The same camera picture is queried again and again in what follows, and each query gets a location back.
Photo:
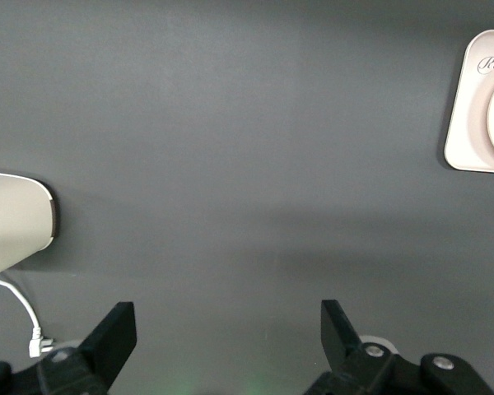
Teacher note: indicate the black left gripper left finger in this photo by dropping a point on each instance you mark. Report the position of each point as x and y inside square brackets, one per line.
[111, 341]

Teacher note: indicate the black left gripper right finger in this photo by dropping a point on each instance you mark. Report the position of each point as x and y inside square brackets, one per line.
[341, 341]

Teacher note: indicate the beige tray with rabbit print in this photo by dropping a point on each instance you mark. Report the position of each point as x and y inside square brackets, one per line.
[467, 123]

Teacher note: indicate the white toaster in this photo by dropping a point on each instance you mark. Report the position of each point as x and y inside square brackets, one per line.
[12, 222]

